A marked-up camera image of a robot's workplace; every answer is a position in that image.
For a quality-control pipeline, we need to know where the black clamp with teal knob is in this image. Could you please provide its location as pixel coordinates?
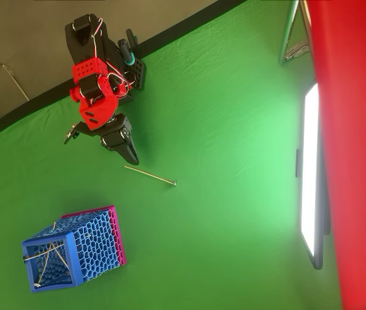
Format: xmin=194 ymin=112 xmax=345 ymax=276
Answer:
xmin=117 ymin=28 xmax=147 ymax=92

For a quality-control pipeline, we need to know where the small black wrist bracket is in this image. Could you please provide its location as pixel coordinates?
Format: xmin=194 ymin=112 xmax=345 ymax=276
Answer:
xmin=63 ymin=123 xmax=81 ymax=145

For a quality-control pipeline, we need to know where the large red blurred mount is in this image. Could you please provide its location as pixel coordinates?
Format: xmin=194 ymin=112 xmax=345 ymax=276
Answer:
xmin=303 ymin=0 xmax=366 ymax=310

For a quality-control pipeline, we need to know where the thin grey floor cable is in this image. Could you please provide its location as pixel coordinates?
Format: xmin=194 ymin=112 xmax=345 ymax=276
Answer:
xmin=0 ymin=59 xmax=30 ymax=101

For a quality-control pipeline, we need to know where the chrome tube stand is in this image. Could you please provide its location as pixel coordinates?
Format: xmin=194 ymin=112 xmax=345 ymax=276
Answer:
xmin=278 ymin=0 xmax=312 ymax=65

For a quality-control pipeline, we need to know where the red and white servo cable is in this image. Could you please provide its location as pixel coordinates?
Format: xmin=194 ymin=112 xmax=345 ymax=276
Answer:
xmin=90 ymin=17 xmax=131 ymax=95

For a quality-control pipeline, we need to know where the blue and magenta mesh basket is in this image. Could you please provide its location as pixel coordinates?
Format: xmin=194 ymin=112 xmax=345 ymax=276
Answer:
xmin=20 ymin=205 xmax=128 ymax=294

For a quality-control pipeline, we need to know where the black LED light panel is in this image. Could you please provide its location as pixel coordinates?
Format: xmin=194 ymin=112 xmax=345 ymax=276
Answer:
xmin=295 ymin=82 xmax=332 ymax=271

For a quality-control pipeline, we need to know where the green cloth with black edge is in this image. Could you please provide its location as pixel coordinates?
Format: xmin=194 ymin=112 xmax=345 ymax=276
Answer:
xmin=0 ymin=0 xmax=343 ymax=310

